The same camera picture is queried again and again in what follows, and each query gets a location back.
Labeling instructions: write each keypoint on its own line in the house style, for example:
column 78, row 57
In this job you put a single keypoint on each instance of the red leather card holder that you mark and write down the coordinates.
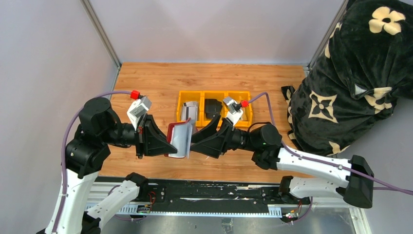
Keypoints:
column 179, row 136

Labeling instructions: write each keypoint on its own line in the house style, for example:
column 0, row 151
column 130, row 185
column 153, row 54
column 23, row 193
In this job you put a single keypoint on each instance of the tan cards stack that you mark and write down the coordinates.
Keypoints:
column 246, row 116

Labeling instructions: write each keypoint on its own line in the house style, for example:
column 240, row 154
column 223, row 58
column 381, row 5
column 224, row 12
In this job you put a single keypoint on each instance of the black cards stack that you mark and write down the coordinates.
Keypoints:
column 212, row 108

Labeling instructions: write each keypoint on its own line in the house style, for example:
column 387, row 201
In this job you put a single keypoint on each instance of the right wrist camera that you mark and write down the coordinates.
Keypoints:
column 234, row 109

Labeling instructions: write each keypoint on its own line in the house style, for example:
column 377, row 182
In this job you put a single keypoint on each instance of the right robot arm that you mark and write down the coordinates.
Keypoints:
column 349, row 179

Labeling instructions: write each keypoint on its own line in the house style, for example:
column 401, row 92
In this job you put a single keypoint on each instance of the aluminium frame rail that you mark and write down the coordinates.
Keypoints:
column 90, row 205

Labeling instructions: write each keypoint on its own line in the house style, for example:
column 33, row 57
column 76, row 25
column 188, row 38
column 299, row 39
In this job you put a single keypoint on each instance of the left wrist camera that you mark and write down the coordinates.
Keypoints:
column 137, row 109

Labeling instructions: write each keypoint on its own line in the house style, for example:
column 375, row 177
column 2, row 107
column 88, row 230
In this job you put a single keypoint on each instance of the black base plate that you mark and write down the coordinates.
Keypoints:
column 214, row 196

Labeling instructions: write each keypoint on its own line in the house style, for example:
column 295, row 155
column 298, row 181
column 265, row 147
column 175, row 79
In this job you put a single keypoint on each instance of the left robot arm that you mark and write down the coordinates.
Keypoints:
column 100, row 127

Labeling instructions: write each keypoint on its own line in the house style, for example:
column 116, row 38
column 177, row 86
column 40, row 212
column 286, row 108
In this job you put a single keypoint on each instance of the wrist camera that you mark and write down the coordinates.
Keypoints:
column 234, row 109
column 137, row 109

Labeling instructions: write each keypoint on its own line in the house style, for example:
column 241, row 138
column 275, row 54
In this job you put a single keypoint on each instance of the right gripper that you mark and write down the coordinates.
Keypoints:
column 213, row 146

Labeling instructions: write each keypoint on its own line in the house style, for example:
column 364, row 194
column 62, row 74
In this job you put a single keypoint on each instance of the black floral blanket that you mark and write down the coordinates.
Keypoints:
column 365, row 68

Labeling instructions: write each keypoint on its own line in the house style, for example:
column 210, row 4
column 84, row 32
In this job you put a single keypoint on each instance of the white cards stack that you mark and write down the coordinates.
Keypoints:
column 190, row 110

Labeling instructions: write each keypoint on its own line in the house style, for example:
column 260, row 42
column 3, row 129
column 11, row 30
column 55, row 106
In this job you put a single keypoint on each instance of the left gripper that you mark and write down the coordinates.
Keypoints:
column 155, row 141

